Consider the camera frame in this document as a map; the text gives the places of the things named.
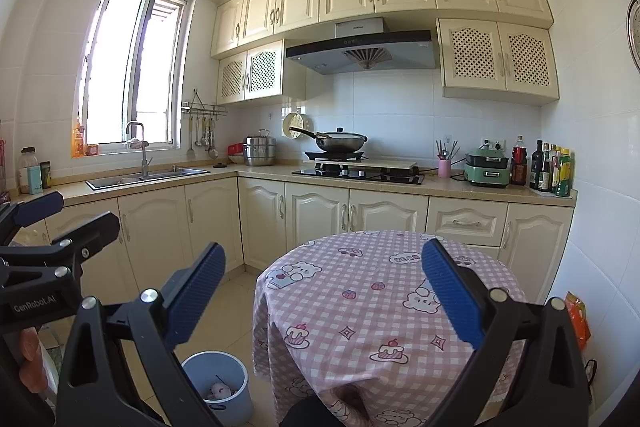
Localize small cream lattice cabinet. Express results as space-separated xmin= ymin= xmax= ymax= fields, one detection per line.
xmin=216 ymin=39 xmax=307 ymax=106

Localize black wok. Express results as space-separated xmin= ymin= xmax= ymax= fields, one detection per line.
xmin=288 ymin=126 xmax=368 ymax=154

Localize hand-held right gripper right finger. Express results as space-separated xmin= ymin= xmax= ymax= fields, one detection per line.
xmin=421 ymin=238 xmax=591 ymax=427

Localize black gas stove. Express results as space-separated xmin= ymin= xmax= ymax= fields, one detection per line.
xmin=291 ymin=152 xmax=426 ymax=186

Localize steel utensil rack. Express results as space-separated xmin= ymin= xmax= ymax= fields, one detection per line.
xmin=181 ymin=89 xmax=227 ymax=116

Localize orange bottle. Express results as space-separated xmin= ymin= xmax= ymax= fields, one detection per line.
xmin=71 ymin=119 xmax=86 ymax=158

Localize clear plastic jar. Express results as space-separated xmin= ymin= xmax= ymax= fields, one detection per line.
xmin=17 ymin=148 xmax=41 ymax=194

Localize steel faucet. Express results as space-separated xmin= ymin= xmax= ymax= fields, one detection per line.
xmin=125 ymin=122 xmax=151 ymax=179

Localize large cream lattice cabinet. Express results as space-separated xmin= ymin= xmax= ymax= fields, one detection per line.
xmin=436 ymin=18 xmax=560 ymax=106

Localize green electric grill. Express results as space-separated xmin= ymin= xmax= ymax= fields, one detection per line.
xmin=463 ymin=148 xmax=512 ymax=188

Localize blue trash bin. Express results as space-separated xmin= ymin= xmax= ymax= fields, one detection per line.
xmin=181 ymin=351 xmax=253 ymax=427

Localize steel steamer tray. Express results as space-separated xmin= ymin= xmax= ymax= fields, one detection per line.
xmin=626 ymin=0 xmax=640 ymax=75

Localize black strap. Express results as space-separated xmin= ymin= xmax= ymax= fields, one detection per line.
xmin=585 ymin=359 xmax=600 ymax=403

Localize kitchen window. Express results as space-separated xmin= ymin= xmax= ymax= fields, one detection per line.
xmin=75 ymin=0 xmax=193 ymax=152

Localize cream lower kitchen cabinets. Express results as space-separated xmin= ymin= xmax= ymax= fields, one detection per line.
xmin=15 ymin=174 xmax=576 ymax=308

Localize steel steamer pot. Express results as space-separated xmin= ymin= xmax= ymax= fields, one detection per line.
xmin=242 ymin=129 xmax=277 ymax=168

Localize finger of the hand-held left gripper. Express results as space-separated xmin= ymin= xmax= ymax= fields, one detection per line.
xmin=0 ymin=212 xmax=122 ymax=288
xmin=0 ymin=191 xmax=65 ymax=243

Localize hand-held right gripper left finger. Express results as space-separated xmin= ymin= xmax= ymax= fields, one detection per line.
xmin=56 ymin=242 xmax=228 ymax=427

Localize pink utensil cup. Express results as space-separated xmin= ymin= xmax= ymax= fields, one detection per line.
xmin=435 ymin=138 xmax=461 ymax=160

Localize steel sink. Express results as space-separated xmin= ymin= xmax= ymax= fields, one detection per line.
xmin=85 ymin=168 xmax=211 ymax=192

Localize range hood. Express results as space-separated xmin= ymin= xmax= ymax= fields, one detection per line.
xmin=285 ymin=17 xmax=441 ymax=75

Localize orange bag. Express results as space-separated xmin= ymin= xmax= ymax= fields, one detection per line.
xmin=565 ymin=291 xmax=592 ymax=350

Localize row of condiment bottles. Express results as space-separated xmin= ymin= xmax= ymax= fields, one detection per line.
xmin=511 ymin=136 xmax=573 ymax=198

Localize pink checked tablecloth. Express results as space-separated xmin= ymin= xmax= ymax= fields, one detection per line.
xmin=251 ymin=230 xmax=531 ymax=427

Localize person's left hand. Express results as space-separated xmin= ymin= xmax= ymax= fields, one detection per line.
xmin=17 ymin=326 xmax=51 ymax=390

